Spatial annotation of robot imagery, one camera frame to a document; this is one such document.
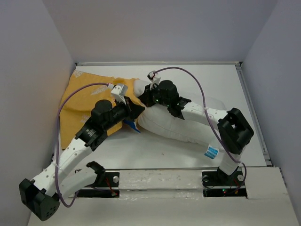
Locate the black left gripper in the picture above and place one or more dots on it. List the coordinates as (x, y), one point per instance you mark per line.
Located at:
(133, 111)

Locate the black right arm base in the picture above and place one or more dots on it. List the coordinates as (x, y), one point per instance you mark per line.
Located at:
(218, 184)

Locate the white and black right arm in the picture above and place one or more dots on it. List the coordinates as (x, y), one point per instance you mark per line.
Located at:
(230, 127)

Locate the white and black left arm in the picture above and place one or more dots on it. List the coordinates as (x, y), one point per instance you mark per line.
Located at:
(40, 194)

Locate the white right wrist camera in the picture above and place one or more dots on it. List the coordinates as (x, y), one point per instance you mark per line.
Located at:
(154, 78)

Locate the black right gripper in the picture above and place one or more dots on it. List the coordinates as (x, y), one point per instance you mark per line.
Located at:
(146, 98)

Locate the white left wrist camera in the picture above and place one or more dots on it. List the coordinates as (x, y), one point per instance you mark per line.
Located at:
(119, 91)

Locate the white front board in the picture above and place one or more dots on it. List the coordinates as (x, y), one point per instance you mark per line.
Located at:
(178, 198)

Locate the white pillow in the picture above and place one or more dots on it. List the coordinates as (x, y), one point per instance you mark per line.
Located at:
(158, 120)

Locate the yellow pillowcase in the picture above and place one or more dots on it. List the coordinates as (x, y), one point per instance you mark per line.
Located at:
(77, 109)

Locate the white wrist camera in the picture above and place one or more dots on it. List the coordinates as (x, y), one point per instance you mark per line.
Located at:
(119, 91)
(154, 78)

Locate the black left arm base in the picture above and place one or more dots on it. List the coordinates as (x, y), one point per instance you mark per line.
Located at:
(105, 185)

